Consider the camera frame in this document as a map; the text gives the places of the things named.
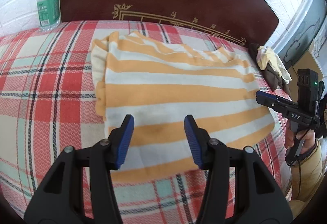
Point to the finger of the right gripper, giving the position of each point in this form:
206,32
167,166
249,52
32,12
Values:
284,109
270,100

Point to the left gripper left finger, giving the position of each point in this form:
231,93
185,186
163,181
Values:
78,187

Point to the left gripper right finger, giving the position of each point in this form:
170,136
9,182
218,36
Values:
239,188

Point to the orange white striped shirt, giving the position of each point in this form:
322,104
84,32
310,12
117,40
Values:
159,84

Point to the right forearm tan sleeve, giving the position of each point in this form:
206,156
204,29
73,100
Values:
306,178

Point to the person right hand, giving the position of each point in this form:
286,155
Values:
308,136

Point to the dark brown garment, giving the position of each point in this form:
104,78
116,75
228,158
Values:
270,76

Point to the pale yellow cloth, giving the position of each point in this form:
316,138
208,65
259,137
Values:
266,56

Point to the lower cardboard box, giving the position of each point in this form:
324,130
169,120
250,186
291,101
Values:
306,61

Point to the red plaid bed sheet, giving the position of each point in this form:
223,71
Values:
47,102

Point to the green label water bottle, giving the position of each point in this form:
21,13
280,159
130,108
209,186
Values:
48,14

